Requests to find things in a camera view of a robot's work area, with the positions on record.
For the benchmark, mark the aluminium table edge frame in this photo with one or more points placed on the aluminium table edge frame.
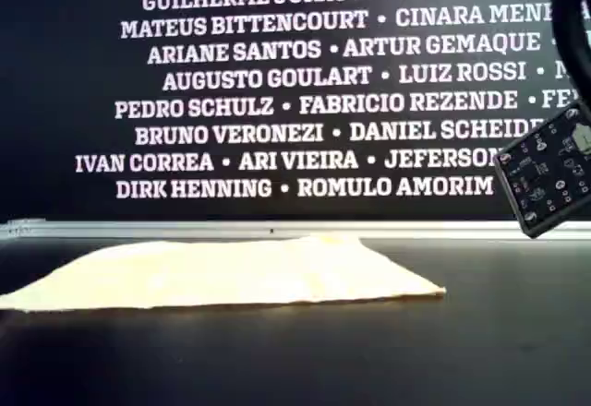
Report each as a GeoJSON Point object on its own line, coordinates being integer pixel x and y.
{"type": "Point", "coordinates": [184, 230]}

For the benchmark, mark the cream terry cloth towel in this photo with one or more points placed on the cream terry cloth towel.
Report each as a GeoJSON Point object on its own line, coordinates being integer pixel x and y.
{"type": "Point", "coordinates": [208, 277]}

